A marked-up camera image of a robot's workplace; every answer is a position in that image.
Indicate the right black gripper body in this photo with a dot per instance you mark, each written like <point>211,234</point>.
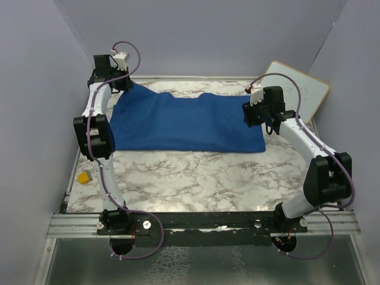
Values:
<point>256,114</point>

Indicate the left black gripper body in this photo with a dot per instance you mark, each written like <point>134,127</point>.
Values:
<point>116,73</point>

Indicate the blue surgical drape cloth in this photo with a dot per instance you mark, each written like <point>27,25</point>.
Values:
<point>143,119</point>

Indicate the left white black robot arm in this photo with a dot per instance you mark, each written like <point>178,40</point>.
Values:
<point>97,143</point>

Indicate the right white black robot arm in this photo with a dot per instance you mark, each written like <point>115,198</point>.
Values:
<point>329,176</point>

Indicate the yellow grey block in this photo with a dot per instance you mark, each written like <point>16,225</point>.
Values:
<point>84,177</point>

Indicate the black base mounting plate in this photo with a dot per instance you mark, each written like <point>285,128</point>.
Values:
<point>196,228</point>

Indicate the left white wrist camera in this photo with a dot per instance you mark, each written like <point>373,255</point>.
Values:
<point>121,59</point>

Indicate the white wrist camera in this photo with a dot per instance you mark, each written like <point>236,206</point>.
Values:
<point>121,59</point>
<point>257,95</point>

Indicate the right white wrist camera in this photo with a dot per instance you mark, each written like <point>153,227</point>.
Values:
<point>257,95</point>

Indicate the small whiteboard with wooden frame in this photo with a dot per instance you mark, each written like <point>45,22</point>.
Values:
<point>297,87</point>

